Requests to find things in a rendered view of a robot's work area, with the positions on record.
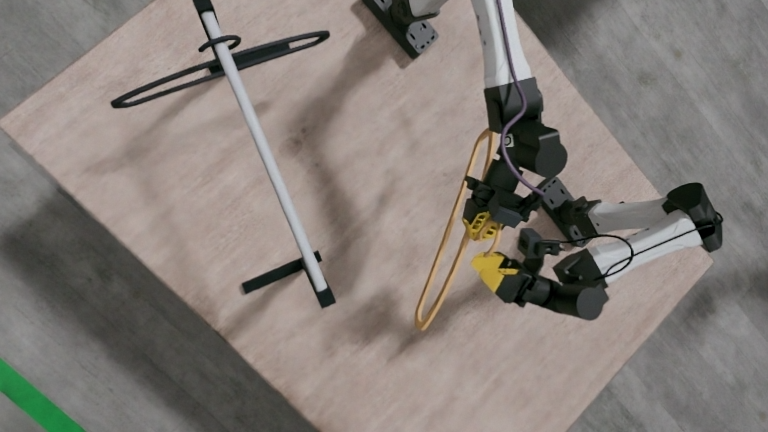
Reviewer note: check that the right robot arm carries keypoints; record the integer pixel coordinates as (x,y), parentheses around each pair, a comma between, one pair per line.
(539,149)

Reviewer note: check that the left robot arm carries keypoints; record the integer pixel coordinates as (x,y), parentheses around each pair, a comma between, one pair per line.
(676,231)

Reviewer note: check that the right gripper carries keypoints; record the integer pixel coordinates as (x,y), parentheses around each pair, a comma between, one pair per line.
(476,211)

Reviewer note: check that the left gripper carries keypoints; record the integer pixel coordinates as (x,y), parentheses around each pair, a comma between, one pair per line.
(510,284)

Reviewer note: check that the black wire hanger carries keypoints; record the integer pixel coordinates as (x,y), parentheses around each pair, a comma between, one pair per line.
(119,103)

